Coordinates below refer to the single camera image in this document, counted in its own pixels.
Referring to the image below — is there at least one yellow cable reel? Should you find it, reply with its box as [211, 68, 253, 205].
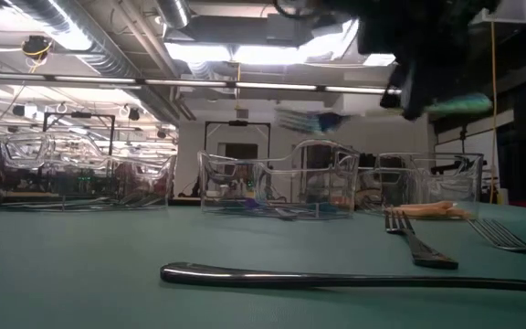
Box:
[20, 35, 54, 60]

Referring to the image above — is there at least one iridescent rainbow fork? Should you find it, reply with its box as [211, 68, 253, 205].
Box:
[274, 92, 495, 134]
[226, 196, 291, 220]

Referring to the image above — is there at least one ceiling tube light strip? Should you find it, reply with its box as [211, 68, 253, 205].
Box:
[0, 70, 404, 96]

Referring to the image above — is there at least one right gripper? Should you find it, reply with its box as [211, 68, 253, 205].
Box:
[357, 17, 497, 122]

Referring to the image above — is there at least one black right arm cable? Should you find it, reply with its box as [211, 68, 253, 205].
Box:
[271, 0, 329, 22]

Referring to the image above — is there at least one clear plastic bin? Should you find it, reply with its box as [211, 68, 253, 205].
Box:
[358, 152, 484, 221]
[196, 138, 362, 221]
[0, 132, 177, 212]

